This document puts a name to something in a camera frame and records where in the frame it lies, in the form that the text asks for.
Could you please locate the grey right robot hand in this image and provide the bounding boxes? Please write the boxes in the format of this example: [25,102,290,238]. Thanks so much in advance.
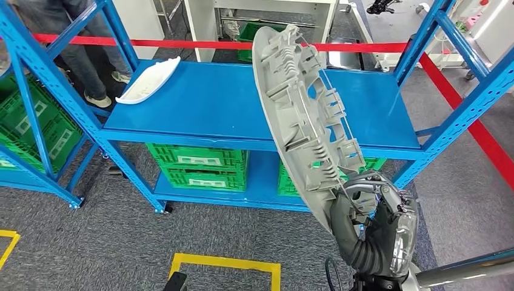
[329,170,419,278]

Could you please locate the grey wheel cover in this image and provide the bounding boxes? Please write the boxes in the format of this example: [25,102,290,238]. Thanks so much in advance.
[252,23,367,236]

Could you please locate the blue metal shelf rack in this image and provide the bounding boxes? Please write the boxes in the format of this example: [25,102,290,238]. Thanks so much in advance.
[0,0,514,214]
[0,40,99,210]

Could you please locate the white plastic trim part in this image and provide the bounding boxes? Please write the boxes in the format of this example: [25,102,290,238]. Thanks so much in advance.
[115,55,182,106]

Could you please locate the red barrier belt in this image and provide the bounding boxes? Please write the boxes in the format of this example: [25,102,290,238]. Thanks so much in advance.
[32,33,409,54]
[419,52,514,190]

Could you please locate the black computer case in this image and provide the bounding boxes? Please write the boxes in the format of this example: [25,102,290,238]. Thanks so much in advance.
[327,36,365,72]

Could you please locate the white machine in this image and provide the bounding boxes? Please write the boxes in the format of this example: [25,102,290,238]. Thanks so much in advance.
[453,0,514,97]

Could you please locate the white desk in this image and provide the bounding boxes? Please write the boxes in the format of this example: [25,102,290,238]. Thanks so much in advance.
[183,0,341,64]

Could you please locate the white cabinet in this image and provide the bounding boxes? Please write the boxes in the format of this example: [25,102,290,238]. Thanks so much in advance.
[112,0,166,61]

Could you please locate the person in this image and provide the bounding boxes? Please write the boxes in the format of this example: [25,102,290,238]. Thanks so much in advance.
[16,0,132,109]

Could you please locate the black camera cable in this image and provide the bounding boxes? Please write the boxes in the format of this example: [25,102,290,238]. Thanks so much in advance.
[323,256,356,291]

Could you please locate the white tube frame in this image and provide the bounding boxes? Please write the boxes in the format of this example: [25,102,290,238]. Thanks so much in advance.
[348,0,479,81]

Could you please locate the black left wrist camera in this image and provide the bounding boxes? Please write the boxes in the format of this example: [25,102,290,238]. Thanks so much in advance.
[162,271,189,291]

